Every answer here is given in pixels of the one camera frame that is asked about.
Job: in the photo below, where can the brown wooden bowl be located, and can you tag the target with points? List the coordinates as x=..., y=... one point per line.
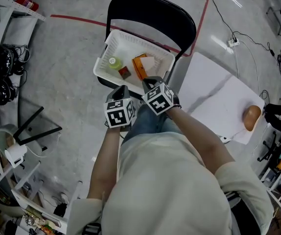
x=251, y=117

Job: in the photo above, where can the person's blue jeans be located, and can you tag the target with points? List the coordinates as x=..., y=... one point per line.
x=147, y=121

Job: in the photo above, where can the white perforated basket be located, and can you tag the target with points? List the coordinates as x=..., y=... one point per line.
x=128, y=48

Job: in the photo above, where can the small red packet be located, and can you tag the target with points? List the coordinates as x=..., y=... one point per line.
x=124, y=73

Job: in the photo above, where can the black office chair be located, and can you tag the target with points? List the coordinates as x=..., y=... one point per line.
x=275, y=150

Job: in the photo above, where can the pile of black headsets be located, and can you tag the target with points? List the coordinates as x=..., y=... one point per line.
x=7, y=77

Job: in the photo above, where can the person's cream shirt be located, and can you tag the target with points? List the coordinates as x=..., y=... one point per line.
x=165, y=187

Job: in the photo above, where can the red fire extinguisher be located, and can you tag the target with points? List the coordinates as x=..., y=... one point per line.
x=26, y=2

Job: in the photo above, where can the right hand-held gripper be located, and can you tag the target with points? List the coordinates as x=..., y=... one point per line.
x=158, y=99

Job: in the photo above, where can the white power strip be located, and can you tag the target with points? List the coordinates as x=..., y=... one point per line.
x=233, y=42

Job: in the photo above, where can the person's right forearm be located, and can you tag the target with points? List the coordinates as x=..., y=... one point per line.
x=204, y=141

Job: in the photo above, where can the green drink bottle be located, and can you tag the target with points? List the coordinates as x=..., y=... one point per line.
x=114, y=62

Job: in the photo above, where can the overturned black-legged stool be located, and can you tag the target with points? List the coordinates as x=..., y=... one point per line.
x=28, y=131

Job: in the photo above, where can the person's left forearm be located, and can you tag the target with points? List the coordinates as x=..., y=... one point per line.
x=103, y=165

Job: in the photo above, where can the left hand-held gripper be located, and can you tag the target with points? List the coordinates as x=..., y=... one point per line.
x=118, y=114

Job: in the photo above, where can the orange tissue packet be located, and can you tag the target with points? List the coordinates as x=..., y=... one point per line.
x=143, y=65

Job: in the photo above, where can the black folding chair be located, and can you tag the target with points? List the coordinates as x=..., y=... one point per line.
x=150, y=8

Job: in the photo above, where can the white marble table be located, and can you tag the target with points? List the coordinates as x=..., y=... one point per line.
x=216, y=87

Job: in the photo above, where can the small white appliance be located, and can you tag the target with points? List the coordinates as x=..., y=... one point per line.
x=15, y=154

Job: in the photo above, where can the white metal rack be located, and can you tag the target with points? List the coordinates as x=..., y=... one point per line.
x=32, y=204

